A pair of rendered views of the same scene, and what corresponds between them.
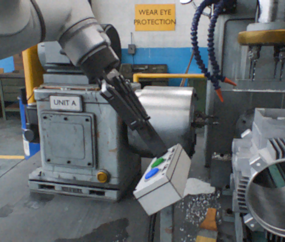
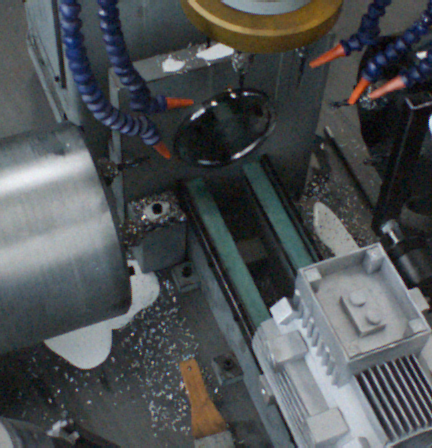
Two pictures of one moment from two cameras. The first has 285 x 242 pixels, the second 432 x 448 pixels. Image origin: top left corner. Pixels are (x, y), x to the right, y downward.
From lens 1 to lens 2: 0.83 m
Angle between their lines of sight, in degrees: 51
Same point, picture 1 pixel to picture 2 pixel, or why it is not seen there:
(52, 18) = not seen: outside the picture
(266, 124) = (353, 364)
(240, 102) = (186, 92)
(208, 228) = (211, 431)
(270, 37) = (287, 45)
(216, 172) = (153, 250)
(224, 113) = not seen: hidden behind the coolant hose
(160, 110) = (47, 278)
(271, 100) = (257, 67)
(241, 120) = (192, 128)
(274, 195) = not seen: hidden behind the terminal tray
